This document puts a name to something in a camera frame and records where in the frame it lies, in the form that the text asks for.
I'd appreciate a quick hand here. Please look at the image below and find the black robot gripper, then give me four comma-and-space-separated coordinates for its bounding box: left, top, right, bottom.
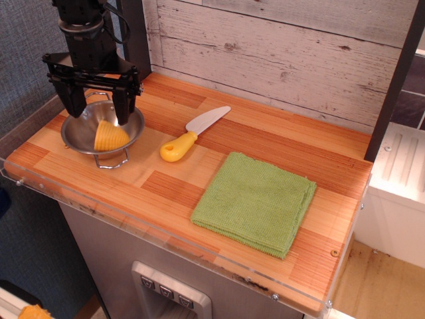
42, 31, 141, 126

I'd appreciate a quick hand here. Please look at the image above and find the yellow plastic toy corn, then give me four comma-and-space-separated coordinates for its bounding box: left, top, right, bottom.
94, 120, 130, 152

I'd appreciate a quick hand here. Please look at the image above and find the yellow toy food bottom left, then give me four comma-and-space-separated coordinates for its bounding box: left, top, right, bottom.
18, 305, 52, 319

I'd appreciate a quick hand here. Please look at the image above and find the clear acrylic edge guard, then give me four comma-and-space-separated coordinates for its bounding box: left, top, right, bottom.
5, 151, 371, 317

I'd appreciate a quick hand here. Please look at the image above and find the silver toy fridge cabinet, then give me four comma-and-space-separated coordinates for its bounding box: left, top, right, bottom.
60, 204, 303, 318

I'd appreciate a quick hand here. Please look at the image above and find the green folded cloth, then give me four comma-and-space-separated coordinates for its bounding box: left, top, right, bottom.
191, 152, 317, 259

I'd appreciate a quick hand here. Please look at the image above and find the grey ice dispenser panel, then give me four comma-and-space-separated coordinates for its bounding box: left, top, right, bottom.
131, 261, 213, 318

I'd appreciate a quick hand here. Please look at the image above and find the white toy sink unit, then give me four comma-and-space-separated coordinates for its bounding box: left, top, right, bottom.
354, 49, 424, 267

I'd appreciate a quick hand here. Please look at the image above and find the stainless steel bowl with handles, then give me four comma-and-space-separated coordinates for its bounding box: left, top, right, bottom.
61, 92, 145, 169

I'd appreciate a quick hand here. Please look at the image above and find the dark vertical post left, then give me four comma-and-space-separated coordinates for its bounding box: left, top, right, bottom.
116, 0, 151, 82

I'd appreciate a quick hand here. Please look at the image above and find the dark vertical post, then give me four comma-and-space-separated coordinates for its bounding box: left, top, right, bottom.
364, 0, 424, 162
116, 0, 151, 82

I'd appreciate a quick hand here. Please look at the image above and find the yellow handled white toy knife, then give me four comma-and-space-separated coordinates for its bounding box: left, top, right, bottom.
159, 106, 232, 163

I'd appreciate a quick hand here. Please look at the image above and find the dark vertical post right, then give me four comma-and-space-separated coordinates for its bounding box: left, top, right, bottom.
364, 0, 424, 162

